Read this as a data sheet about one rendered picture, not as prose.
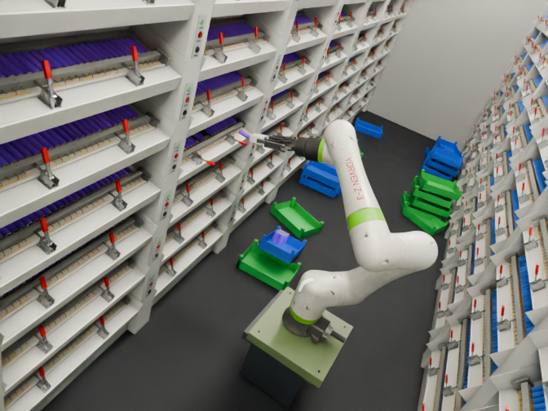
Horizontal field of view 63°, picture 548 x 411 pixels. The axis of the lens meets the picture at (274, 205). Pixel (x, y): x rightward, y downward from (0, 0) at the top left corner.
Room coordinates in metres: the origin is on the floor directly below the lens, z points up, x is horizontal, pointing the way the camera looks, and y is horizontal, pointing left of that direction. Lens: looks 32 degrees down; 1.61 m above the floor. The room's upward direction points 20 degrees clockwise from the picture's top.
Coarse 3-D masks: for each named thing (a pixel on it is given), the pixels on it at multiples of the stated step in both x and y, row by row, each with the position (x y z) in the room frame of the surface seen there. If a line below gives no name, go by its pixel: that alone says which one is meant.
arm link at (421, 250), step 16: (416, 240) 1.17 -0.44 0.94; (432, 240) 1.20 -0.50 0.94; (416, 256) 1.14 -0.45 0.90; (432, 256) 1.16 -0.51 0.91; (352, 272) 1.34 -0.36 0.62; (368, 272) 1.27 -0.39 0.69; (384, 272) 1.22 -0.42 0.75; (400, 272) 1.19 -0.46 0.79; (352, 288) 1.30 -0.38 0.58; (368, 288) 1.27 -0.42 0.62; (352, 304) 1.33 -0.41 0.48
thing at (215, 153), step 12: (240, 120) 1.91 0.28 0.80; (252, 132) 1.91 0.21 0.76; (216, 144) 1.67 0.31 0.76; (228, 144) 1.72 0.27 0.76; (240, 144) 1.82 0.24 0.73; (204, 156) 1.54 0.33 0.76; (216, 156) 1.59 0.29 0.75; (180, 168) 1.33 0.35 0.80; (192, 168) 1.43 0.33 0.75; (204, 168) 1.53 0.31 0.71; (180, 180) 1.36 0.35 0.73
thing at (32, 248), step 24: (144, 168) 1.25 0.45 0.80; (96, 192) 1.04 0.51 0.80; (120, 192) 1.07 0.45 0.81; (144, 192) 1.18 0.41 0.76; (24, 216) 0.84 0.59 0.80; (48, 216) 0.88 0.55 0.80; (72, 216) 0.94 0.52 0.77; (96, 216) 0.99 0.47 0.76; (120, 216) 1.04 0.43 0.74; (0, 240) 0.74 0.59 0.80; (24, 240) 0.79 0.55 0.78; (48, 240) 0.81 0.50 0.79; (72, 240) 0.87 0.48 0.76; (0, 264) 0.71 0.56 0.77; (24, 264) 0.74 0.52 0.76; (48, 264) 0.80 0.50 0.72; (0, 288) 0.66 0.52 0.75
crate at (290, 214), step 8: (272, 208) 2.50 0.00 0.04; (280, 208) 2.57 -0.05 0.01; (288, 208) 2.62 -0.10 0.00; (296, 208) 2.63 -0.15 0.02; (280, 216) 2.45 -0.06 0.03; (288, 216) 2.52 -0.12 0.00; (296, 216) 2.56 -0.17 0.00; (304, 216) 2.57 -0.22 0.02; (288, 224) 2.40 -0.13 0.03; (296, 224) 2.46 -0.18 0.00; (304, 224) 2.49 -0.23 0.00; (312, 224) 2.52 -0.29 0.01; (320, 224) 2.46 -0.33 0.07; (296, 232) 2.34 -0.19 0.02; (304, 232) 2.34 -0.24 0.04; (312, 232) 2.41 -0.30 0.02
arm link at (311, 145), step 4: (312, 136) 1.57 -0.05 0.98; (316, 136) 1.58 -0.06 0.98; (308, 140) 1.55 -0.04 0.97; (312, 140) 1.55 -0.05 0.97; (316, 140) 1.54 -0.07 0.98; (320, 140) 1.54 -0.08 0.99; (308, 144) 1.53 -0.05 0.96; (312, 144) 1.53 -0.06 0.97; (316, 144) 1.53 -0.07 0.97; (304, 148) 1.53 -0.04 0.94; (308, 148) 1.52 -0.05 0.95; (312, 148) 1.52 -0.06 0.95; (316, 148) 1.52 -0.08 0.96; (304, 152) 1.53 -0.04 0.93; (308, 152) 1.52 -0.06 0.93; (312, 152) 1.52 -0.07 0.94; (316, 152) 1.51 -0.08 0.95; (304, 156) 1.53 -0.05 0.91; (308, 156) 1.52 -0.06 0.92; (312, 156) 1.52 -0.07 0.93; (316, 156) 1.51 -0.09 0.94; (308, 160) 1.54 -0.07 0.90; (312, 160) 1.53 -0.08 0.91; (316, 160) 1.52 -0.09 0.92
